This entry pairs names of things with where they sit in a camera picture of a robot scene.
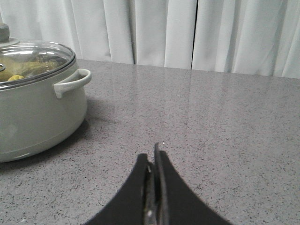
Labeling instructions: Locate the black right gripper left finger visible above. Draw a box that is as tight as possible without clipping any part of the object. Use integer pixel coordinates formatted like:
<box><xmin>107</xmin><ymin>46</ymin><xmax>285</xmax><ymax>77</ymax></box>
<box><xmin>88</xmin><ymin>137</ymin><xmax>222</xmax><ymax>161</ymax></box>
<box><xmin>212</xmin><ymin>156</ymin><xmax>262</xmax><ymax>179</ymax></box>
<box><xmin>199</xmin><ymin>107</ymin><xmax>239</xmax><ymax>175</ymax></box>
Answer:
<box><xmin>86</xmin><ymin>153</ymin><xmax>148</xmax><ymax>225</ymax></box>

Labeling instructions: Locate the glass pot lid steel rim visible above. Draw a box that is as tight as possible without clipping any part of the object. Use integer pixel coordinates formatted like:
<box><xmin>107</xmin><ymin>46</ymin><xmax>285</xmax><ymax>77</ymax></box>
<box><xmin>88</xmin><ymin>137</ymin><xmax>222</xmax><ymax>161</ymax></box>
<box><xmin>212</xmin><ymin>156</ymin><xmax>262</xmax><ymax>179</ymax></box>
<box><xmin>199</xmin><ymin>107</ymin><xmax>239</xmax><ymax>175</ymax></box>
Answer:
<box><xmin>0</xmin><ymin>23</ymin><xmax>76</xmax><ymax>90</ymax></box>

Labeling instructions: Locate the yellow corn cob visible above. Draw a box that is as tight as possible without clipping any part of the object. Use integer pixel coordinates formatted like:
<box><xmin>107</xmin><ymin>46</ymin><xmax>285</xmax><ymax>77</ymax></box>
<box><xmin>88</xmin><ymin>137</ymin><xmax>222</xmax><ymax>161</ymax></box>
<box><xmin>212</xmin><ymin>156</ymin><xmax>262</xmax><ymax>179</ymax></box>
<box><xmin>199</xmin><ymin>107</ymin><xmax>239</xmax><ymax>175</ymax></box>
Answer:
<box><xmin>0</xmin><ymin>60</ymin><xmax>47</xmax><ymax>83</ymax></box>

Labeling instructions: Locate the white pleated curtain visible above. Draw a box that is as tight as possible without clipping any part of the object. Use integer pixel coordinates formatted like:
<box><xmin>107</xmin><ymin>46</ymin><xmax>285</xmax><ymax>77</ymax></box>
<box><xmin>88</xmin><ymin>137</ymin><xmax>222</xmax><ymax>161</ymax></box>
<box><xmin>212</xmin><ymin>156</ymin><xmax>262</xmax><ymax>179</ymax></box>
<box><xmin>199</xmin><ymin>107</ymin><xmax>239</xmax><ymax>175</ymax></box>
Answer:
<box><xmin>0</xmin><ymin>0</ymin><xmax>300</xmax><ymax>78</ymax></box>

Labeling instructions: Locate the pale green electric cooking pot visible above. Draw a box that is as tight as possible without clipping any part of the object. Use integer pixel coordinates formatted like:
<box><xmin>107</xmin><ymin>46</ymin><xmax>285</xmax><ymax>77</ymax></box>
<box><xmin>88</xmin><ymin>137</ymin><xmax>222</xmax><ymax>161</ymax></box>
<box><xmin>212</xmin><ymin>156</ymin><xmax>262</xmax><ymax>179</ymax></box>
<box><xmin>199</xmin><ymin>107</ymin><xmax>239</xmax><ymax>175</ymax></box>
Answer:
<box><xmin>0</xmin><ymin>59</ymin><xmax>91</xmax><ymax>162</ymax></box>

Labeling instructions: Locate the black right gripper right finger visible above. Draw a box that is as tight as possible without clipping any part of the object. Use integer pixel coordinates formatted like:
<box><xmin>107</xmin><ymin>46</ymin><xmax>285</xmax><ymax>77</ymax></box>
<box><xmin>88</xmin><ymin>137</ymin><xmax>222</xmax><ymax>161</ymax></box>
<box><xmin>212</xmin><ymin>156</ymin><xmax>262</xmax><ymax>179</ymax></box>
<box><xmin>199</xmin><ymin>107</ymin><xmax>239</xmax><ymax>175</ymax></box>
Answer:
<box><xmin>154</xmin><ymin>143</ymin><xmax>230</xmax><ymax>225</ymax></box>

